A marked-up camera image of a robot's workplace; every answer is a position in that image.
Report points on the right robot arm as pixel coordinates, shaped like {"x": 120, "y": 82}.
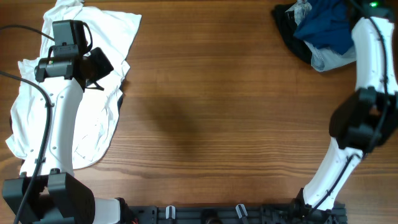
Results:
{"x": 364, "y": 121}

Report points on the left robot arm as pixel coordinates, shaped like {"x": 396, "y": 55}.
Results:
{"x": 46, "y": 190}

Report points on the black folded garment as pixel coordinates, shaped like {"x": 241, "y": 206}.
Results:
{"x": 285, "y": 22}

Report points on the dark blue t-shirt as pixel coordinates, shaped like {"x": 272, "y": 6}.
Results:
{"x": 326, "y": 25}

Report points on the light blue denim jeans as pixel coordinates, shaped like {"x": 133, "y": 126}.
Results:
{"x": 322, "y": 59}

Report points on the white t-shirt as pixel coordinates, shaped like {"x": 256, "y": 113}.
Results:
{"x": 112, "y": 31}

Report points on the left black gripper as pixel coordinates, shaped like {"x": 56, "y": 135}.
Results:
{"x": 106, "y": 66}

